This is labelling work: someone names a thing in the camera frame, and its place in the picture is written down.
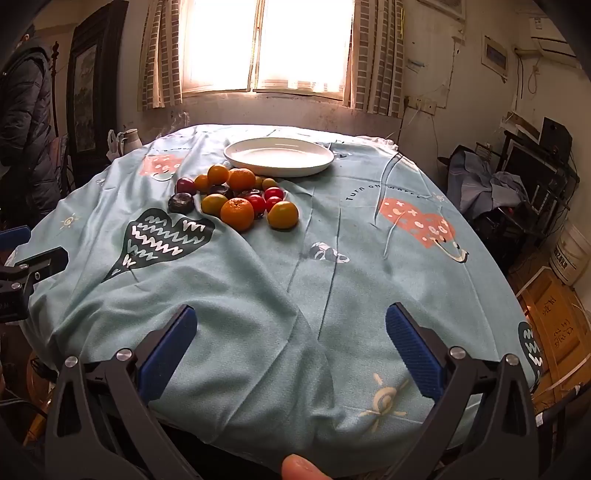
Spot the dark padded jacket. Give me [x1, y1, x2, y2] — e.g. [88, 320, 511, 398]
[0, 25, 63, 217]

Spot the brown cardboard box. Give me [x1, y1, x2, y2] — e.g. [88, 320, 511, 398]
[512, 268, 591, 402]

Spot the orange mandarin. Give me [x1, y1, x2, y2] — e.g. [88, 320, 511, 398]
[220, 197, 256, 232]
[228, 168, 256, 192]

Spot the black monitor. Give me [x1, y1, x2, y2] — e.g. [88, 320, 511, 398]
[503, 138, 561, 204]

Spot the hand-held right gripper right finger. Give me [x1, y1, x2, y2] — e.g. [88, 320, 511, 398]
[385, 302, 541, 480]

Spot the white oval plate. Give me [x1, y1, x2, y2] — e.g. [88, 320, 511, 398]
[223, 137, 335, 178]

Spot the large yellow citrus fruit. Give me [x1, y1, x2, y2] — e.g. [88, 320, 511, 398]
[267, 200, 299, 230]

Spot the black speaker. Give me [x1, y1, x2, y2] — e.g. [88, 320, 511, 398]
[539, 117, 573, 162]

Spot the white cloth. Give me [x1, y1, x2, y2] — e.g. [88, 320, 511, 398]
[360, 134, 400, 149]

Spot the black metal rack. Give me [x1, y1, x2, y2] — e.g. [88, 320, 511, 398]
[503, 129, 580, 241]

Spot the white power strip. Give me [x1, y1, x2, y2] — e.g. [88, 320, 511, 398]
[405, 95, 437, 115]

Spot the white plastic bucket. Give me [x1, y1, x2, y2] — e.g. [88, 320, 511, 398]
[549, 219, 591, 286]

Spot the yellow-green citrus fruit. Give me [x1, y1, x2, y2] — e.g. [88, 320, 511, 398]
[201, 194, 229, 217]

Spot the grey checked curtain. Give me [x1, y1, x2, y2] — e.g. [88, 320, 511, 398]
[139, 0, 185, 112]
[344, 0, 407, 116]

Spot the white jug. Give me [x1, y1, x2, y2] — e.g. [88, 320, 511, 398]
[115, 128, 142, 155]

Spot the dark framed picture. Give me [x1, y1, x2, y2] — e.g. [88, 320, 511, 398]
[66, 0, 130, 162]

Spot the white wall box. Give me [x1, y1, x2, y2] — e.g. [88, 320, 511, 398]
[481, 34, 509, 84]

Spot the blue clothes pile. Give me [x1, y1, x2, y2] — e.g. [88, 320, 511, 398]
[448, 145, 529, 217]

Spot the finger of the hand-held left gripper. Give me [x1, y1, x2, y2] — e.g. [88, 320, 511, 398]
[0, 225, 32, 251]
[0, 247, 69, 296]

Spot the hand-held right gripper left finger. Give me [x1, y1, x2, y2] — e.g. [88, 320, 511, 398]
[44, 305, 199, 480]

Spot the white air conditioner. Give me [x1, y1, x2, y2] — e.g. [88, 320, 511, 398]
[526, 14, 583, 70]

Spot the bright window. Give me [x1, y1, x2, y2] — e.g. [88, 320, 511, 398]
[182, 0, 354, 93]

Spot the person's right hand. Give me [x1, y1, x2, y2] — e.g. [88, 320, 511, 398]
[281, 454, 327, 480]

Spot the light blue printed tablecloth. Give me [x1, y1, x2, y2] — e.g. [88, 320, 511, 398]
[9, 124, 543, 478]

